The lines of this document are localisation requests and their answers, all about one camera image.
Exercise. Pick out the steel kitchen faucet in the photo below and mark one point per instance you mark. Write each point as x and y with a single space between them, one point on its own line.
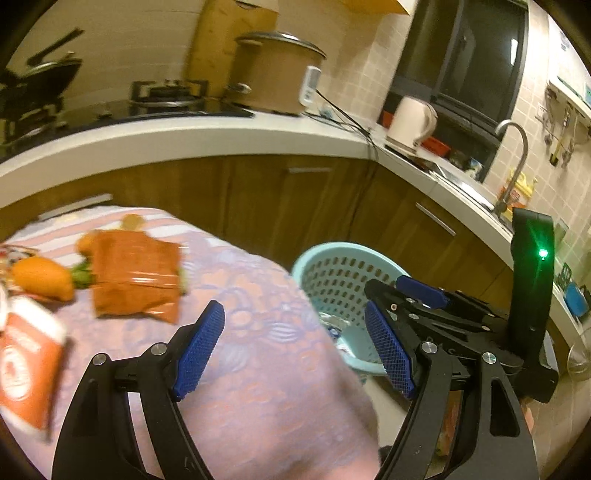
515 157

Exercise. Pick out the wooden kitchen cabinet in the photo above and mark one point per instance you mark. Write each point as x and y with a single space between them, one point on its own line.
258 198

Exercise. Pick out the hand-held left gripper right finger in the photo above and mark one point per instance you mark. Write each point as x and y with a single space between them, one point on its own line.
388 353

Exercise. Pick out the pink lace tablecloth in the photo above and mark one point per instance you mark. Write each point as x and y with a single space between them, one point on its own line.
258 369

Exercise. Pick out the black gas stove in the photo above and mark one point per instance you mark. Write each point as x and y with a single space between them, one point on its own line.
168 94

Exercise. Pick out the steel kitchen sink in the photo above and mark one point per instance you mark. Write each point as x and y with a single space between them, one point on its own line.
466 177

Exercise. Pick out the wall utensil rack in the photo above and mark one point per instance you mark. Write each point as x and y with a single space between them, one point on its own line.
565 120

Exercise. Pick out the clear glass bowl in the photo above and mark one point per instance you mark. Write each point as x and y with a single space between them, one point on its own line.
579 364

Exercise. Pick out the beige rice cooker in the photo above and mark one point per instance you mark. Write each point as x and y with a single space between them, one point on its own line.
272 69

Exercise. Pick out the dark window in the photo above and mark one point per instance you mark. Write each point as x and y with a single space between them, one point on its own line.
466 60

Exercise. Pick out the light blue perforated basket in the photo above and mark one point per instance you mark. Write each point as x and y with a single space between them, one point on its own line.
332 272

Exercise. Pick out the black wok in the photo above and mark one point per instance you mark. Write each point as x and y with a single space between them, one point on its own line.
37 87

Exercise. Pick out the orange paper cup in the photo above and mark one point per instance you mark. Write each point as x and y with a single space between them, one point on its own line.
27 364

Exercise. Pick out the red plastic container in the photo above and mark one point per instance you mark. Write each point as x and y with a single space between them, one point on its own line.
436 145

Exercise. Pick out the yellow dish bottle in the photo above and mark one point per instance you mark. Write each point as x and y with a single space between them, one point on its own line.
519 189

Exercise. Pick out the blue plastic container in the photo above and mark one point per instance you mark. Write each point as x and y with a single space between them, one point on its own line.
577 300

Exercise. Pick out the colourful snack packet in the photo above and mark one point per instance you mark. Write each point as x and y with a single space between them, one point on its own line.
14 263

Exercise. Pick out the tan toy bread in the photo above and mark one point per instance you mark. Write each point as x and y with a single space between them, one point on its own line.
133 224

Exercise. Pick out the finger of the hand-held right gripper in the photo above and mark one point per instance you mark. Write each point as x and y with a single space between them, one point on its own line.
422 291
392 300

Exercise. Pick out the orange-red snack bag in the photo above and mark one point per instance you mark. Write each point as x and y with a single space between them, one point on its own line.
134 277

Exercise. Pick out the white electric kettle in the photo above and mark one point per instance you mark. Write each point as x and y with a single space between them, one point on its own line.
411 122

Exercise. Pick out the wooden cutting board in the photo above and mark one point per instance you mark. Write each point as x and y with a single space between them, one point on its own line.
231 41

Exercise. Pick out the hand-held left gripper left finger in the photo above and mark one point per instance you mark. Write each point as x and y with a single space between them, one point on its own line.
199 353

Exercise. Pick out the orange toy carrot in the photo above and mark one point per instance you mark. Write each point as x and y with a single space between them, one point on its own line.
44 279

